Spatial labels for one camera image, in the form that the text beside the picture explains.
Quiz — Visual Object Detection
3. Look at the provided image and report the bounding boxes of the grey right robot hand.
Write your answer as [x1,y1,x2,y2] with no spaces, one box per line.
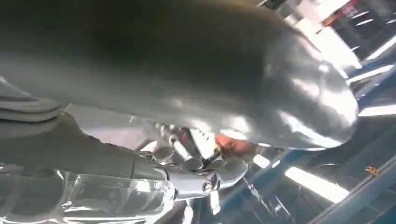
[0,0,360,224]

